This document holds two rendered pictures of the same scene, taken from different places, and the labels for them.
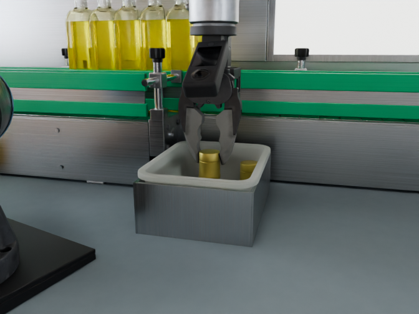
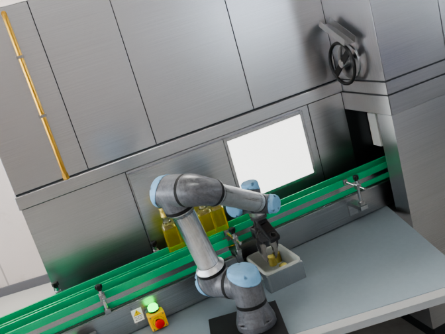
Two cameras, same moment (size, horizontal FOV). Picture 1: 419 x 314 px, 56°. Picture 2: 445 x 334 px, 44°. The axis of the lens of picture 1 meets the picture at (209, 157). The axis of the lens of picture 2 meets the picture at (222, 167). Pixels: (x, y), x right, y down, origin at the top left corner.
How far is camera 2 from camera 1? 1.94 m
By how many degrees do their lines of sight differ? 30
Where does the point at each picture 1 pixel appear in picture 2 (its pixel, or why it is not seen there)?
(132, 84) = (222, 245)
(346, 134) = (296, 225)
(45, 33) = (120, 238)
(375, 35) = (280, 177)
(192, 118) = (263, 247)
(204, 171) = (273, 263)
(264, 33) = not seen: hidden behind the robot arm
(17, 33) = (101, 246)
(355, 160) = (302, 232)
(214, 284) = (312, 288)
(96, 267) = (280, 303)
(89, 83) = not seen: hidden behind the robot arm
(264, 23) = not seen: hidden behind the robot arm
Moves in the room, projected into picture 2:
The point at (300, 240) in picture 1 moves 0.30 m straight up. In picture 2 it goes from (314, 268) to (298, 205)
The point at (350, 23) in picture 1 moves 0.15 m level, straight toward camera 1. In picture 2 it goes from (269, 177) to (281, 184)
